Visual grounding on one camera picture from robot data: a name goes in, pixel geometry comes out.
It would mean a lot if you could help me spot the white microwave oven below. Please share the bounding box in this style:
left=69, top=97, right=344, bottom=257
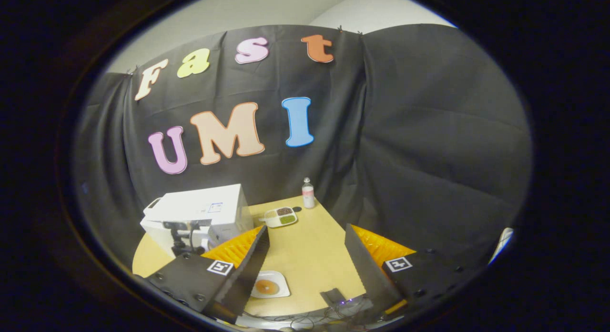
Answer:
left=140, top=183, right=254, bottom=256

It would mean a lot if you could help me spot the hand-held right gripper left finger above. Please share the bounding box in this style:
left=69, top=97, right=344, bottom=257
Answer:
left=143, top=225, right=271, bottom=323

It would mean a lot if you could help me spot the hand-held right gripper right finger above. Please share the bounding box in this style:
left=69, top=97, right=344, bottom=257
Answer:
left=344, top=223, right=477, bottom=318

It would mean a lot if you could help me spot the small black device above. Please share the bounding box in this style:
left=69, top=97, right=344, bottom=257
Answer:
left=320, top=288, right=349, bottom=310

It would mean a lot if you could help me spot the small pink label bottle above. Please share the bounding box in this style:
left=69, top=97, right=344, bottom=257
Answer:
left=302, top=177, right=316, bottom=209

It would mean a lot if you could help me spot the white square plate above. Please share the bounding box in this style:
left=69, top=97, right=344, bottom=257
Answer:
left=251, top=270, right=291, bottom=299

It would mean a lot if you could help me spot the white divided snack tray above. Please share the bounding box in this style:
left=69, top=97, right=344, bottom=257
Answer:
left=260, top=206, right=298, bottom=228

